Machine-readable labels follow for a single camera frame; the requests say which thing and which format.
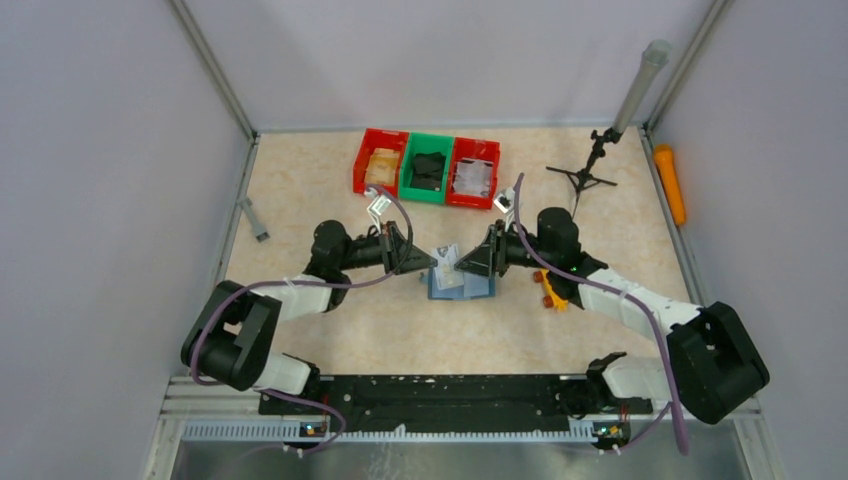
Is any red bin with clear bags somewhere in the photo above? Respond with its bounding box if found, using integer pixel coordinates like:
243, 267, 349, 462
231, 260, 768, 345
445, 137, 500, 210

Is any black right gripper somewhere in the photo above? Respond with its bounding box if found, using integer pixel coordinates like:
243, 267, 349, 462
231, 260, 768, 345
455, 220, 556, 279

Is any green plastic bin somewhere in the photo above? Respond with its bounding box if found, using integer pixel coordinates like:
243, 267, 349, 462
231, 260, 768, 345
399, 132, 454, 205

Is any red bin with orange items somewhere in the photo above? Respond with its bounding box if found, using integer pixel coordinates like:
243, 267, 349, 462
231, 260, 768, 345
352, 128, 410, 195

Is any orange flashlight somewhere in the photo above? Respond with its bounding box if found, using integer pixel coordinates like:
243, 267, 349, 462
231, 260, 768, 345
653, 144, 687, 226

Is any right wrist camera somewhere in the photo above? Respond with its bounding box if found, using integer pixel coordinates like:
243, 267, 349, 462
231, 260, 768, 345
493, 187, 515, 214

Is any black mini tripod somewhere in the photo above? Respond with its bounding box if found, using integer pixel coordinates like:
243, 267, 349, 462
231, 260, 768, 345
545, 127, 623, 217

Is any aluminium frame rail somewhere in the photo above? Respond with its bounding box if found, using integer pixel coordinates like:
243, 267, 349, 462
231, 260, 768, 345
143, 375, 786, 479

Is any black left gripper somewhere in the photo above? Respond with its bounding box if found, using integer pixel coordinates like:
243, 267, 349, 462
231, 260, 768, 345
337, 220, 437, 275

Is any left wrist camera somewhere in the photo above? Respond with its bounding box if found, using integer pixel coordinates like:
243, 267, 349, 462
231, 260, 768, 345
364, 186, 393, 227

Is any grey cylinder on tripod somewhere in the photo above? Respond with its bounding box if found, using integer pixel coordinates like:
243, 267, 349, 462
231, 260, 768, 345
611, 39, 672, 136

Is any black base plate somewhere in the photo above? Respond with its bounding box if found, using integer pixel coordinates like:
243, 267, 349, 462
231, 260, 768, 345
258, 374, 653, 433

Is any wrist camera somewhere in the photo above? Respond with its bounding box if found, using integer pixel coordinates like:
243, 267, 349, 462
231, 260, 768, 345
364, 186, 393, 227
493, 187, 515, 214

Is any teal card holder wallet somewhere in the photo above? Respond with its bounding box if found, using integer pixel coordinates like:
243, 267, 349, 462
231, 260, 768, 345
419, 264, 496, 301

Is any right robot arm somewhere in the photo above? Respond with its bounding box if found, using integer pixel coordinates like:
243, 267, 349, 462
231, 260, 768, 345
455, 207, 771, 424

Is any grey bracket tool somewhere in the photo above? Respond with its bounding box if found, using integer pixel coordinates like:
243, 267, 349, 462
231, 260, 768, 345
237, 196, 270, 242

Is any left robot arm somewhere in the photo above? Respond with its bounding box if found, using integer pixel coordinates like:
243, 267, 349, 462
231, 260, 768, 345
180, 220, 437, 414

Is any white VIP card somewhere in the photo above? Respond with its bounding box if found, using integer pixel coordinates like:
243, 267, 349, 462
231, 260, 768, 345
432, 243, 464, 290

